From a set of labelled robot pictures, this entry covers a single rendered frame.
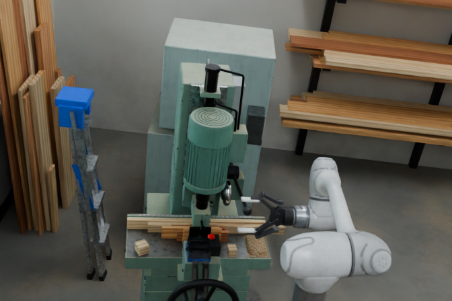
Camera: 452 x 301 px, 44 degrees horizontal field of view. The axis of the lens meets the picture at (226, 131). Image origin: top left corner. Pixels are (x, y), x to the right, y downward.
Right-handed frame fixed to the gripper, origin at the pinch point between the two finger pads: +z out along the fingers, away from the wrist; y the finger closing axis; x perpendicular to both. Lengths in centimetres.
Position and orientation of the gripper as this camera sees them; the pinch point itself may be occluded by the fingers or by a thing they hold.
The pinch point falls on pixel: (242, 215)
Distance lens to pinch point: 223.6
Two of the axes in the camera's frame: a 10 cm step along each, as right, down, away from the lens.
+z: -9.9, -0.5, -1.6
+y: 1.0, -9.3, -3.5
